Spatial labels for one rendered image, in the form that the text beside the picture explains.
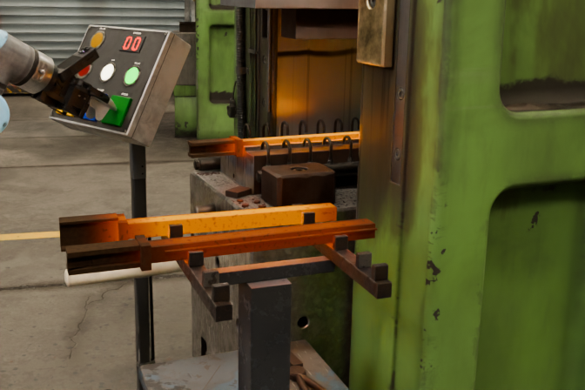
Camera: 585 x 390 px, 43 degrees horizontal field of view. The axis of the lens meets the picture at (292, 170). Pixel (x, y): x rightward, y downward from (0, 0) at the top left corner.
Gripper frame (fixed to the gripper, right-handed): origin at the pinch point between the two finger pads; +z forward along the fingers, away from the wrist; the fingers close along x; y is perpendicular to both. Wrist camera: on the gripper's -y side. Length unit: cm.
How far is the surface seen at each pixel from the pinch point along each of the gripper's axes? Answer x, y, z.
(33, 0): -663, -194, 318
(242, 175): 47.7, 9.3, 1.1
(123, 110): 2.9, 0.5, 1.3
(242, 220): 74, 21, -23
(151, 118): 7.0, -0.2, 7.1
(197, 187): 34.8, 13.8, 3.0
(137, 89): 4.2, -5.5, 2.0
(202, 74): -318, -123, 299
